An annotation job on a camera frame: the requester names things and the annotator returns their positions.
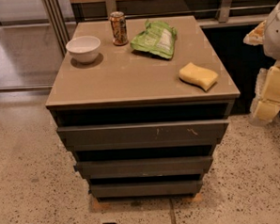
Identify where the yellow sponge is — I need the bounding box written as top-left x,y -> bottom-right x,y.
179,62 -> 218,91

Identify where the grey top drawer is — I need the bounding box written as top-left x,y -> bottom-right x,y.
57,120 -> 229,152

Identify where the metal railing frame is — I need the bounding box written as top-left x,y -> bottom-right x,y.
0,0 -> 280,61

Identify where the white ceramic bowl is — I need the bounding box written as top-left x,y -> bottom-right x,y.
66,36 -> 101,64

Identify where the grey drawer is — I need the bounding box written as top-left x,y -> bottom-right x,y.
57,120 -> 229,152
74,156 -> 213,179
90,181 -> 202,198

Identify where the grey drawer cabinet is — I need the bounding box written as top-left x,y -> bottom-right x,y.
46,16 -> 240,193

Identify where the grey middle drawer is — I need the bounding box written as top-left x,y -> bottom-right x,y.
74,156 -> 213,179

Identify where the green chip bag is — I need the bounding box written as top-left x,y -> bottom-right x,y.
130,19 -> 178,59

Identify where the grey bottom drawer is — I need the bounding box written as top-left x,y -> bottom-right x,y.
90,181 -> 202,198

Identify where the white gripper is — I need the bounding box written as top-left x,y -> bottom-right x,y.
243,21 -> 280,122

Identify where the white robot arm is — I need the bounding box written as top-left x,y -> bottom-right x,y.
243,1 -> 280,123

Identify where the patterned drink can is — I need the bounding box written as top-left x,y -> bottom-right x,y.
110,11 -> 128,46

